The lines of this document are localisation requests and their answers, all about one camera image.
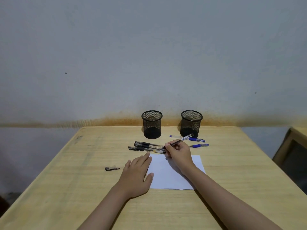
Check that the person's right thumb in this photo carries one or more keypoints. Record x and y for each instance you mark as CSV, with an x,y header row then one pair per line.
x,y
168,152

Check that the black pen cap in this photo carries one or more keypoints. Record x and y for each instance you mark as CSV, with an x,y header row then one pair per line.
x,y
111,168

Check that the black mesh pen holder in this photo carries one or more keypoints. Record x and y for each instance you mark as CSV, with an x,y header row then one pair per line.
x,y
152,125
191,123

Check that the blue gel pen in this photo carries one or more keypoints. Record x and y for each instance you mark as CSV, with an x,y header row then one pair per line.
x,y
197,139
200,145

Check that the person's right forearm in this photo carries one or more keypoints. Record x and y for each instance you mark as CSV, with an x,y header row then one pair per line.
x,y
223,203

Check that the person's left little finger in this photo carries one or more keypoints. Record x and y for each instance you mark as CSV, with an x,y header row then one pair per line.
x,y
127,165

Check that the wooden side furniture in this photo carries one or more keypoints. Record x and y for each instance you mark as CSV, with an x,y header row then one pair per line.
x,y
291,158

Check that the person's left thumb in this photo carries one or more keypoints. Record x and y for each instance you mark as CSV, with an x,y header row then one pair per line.
x,y
150,177

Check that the white paper sheet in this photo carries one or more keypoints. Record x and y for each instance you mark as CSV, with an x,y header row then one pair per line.
x,y
168,177

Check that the person's left hand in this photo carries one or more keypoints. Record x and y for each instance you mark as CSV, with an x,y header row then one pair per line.
x,y
134,179

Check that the person's left forearm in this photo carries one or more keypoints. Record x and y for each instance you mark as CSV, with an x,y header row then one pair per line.
x,y
105,210

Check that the person's left middle finger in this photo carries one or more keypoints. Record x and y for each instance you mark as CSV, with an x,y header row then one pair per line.
x,y
140,160

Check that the capped black gel pen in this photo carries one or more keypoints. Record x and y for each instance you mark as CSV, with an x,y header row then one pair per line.
x,y
148,143
141,149
146,147

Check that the person's right hand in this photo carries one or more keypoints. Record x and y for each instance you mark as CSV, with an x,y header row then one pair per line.
x,y
181,158

